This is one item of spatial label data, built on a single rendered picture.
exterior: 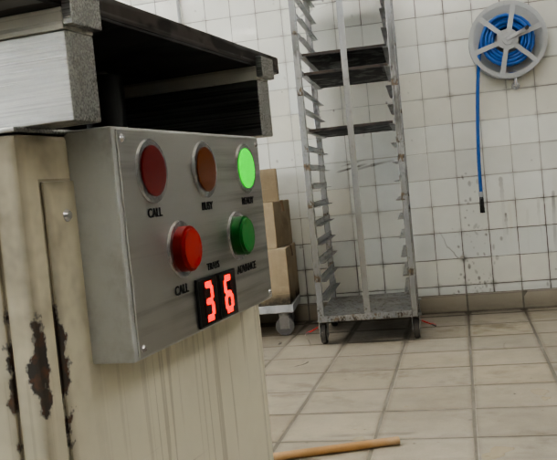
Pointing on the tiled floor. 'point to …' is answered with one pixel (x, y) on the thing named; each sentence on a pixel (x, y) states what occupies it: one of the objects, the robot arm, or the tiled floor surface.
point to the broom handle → (337, 448)
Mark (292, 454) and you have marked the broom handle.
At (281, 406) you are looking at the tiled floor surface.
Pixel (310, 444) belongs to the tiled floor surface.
